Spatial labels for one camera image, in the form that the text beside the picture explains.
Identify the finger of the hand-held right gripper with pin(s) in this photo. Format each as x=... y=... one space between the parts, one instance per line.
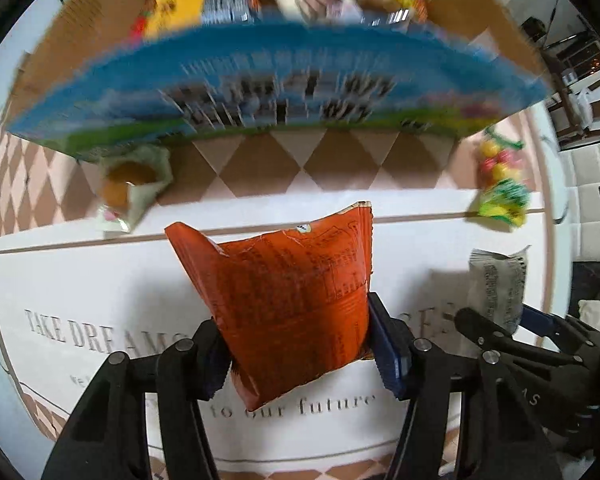
x=480 y=330
x=537 y=317

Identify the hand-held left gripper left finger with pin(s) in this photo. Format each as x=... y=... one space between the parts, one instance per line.
x=212 y=370

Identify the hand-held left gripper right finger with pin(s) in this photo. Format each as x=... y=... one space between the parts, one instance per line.
x=387 y=355

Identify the grey white snack packet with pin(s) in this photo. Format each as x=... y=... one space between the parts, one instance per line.
x=497 y=285

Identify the orange snack packet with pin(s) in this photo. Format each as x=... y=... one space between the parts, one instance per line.
x=290 y=300

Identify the cardboard box blue print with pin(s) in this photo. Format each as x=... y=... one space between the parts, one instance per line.
x=280 y=75

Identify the yellow black snack packet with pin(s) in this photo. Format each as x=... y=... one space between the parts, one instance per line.
x=180 y=5

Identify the green fruit candy packet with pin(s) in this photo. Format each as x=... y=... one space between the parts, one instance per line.
x=502 y=195

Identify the white padded lounge chair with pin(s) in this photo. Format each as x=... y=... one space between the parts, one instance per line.
x=587 y=185

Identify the small round cake packet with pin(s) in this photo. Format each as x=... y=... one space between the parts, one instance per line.
x=127 y=180

